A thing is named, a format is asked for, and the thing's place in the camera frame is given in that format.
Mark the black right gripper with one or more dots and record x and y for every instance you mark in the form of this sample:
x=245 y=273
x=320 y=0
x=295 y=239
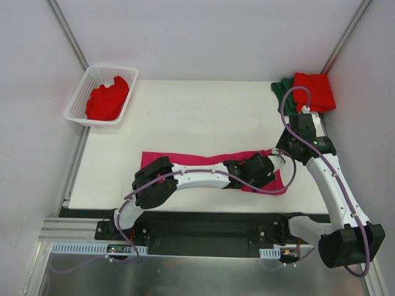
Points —
x=302 y=122

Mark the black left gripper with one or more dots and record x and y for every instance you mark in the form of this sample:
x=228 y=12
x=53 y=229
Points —
x=268 y=166

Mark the pink t shirt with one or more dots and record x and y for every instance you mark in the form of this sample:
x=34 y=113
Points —
x=195 y=160

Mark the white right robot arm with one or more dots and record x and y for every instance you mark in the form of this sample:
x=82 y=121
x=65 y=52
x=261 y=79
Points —
x=351 y=237

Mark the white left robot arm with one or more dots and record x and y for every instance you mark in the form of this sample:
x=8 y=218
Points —
x=155 y=183

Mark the folded green t shirt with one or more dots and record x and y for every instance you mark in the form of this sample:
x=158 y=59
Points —
x=280 y=89

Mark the folded red t shirt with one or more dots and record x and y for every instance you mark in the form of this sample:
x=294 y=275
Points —
x=322 y=99

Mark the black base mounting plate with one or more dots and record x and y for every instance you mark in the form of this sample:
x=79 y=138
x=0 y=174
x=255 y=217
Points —
x=193 y=234

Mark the red t shirt in basket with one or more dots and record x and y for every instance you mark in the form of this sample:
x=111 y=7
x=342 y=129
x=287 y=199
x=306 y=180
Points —
x=105 y=103

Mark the white perforated plastic basket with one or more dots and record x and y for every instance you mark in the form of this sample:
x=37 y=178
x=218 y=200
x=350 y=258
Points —
x=94 y=77

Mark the right white cable duct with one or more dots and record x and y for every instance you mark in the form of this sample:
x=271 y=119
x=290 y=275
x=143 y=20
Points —
x=273 y=254

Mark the white cable duct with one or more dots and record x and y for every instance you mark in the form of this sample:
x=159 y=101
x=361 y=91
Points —
x=273 y=254
x=79 y=248

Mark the left aluminium rail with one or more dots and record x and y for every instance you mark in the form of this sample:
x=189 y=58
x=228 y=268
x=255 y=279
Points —
x=68 y=230

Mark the left white cable duct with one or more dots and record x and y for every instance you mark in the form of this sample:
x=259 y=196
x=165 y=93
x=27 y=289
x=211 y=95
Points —
x=79 y=248

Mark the left aluminium frame post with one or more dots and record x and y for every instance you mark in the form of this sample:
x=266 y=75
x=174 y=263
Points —
x=68 y=33

